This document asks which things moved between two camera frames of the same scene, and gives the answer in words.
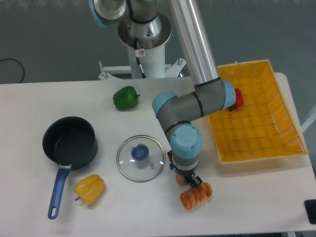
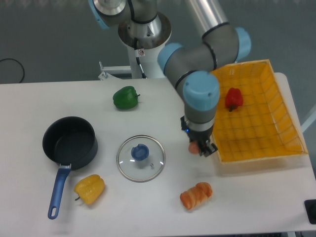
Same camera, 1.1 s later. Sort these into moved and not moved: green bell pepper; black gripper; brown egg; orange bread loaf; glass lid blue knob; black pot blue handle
Moved: black gripper; brown egg
Not moved: glass lid blue knob; green bell pepper; orange bread loaf; black pot blue handle
